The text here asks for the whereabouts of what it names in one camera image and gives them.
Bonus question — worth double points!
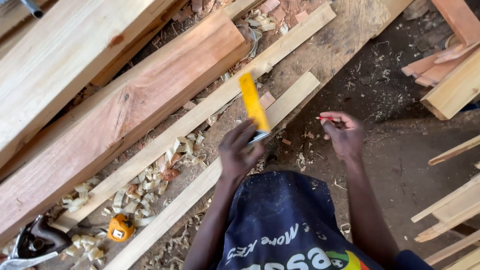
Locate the person's right hand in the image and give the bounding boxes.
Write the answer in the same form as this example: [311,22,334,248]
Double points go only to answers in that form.
[319,111,365,162]

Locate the person's left hand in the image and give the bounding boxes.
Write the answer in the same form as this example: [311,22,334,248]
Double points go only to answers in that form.
[218,119,267,181]

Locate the yellow blade try square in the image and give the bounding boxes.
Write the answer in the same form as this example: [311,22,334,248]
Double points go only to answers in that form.
[238,72,271,146]

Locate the long thin wooden strip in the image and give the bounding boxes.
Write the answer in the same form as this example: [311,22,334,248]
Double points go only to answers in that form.
[50,3,337,233]
[103,71,322,270]

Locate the small flat wood offcut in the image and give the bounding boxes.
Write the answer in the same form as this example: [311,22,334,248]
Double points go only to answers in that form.
[259,91,276,110]

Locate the person's navy printed shirt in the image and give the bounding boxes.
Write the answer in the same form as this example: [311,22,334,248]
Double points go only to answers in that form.
[215,170,436,270]

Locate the pile of pale wood shavings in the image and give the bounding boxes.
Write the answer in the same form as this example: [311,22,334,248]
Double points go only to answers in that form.
[60,131,209,270]

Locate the thick reddish wooden beam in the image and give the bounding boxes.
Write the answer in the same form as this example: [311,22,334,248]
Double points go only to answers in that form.
[0,10,251,246]

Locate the heap of reddish wood offcuts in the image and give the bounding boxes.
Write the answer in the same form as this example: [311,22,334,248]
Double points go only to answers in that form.
[245,0,310,34]

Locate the yellow tape measure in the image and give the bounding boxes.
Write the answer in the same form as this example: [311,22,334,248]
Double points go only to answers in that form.
[107,214,135,242]

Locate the wide pale wooden plank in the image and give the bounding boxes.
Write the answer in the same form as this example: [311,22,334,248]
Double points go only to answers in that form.
[0,0,179,167]

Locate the bundle of reddish wood pieces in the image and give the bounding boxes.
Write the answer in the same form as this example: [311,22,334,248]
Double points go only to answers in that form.
[401,41,480,88]

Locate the narrow pale wooden batten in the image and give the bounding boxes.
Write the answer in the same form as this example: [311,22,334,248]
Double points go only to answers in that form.
[428,135,480,166]

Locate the pale thick wooden board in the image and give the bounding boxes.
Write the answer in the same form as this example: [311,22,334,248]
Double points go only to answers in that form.
[420,49,480,121]

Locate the metal hand plane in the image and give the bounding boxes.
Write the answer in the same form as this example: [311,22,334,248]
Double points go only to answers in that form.
[0,215,73,270]

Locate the stack of pale wooden battens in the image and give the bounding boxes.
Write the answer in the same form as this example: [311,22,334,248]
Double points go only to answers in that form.
[410,161,480,270]

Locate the grey metal pipe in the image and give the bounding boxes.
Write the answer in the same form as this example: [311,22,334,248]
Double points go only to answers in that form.
[20,0,44,19]

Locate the reddish wooden post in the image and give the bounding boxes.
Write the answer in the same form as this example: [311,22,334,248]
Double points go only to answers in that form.
[431,0,480,46]

